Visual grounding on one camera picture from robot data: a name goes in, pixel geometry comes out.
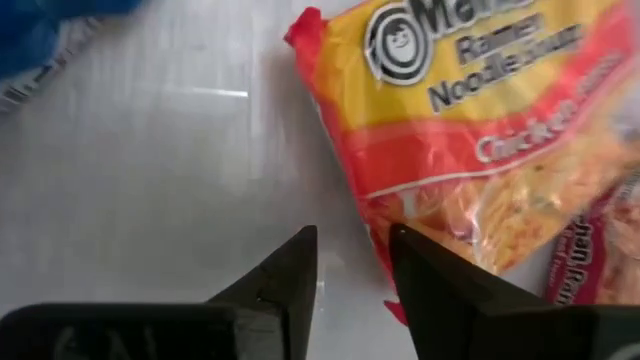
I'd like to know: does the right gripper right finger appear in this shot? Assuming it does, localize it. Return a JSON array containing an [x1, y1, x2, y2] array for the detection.
[[388, 222, 640, 360]]

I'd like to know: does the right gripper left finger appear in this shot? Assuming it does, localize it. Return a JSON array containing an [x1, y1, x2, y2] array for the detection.
[[0, 224, 319, 360]]

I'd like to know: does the red beef ramen noodle pack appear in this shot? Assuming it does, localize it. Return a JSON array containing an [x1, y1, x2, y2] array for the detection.
[[544, 172, 640, 306]]

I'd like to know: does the orange chicken ramen noodle pack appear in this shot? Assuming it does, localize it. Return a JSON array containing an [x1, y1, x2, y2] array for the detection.
[[283, 0, 640, 327]]

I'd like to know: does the blue soy sauce ramen pack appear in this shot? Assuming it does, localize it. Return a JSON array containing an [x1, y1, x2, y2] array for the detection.
[[0, 0, 149, 115]]

